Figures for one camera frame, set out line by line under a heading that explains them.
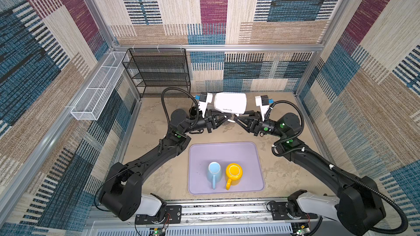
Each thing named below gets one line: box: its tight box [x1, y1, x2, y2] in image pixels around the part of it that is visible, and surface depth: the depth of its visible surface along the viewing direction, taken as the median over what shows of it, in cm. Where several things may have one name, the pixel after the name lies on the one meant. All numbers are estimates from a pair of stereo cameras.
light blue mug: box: [206, 161, 223, 190], surface depth 78 cm
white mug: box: [213, 92, 248, 123], surface depth 61 cm
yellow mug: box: [225, 163, 244, 191], surface depth 78 cm
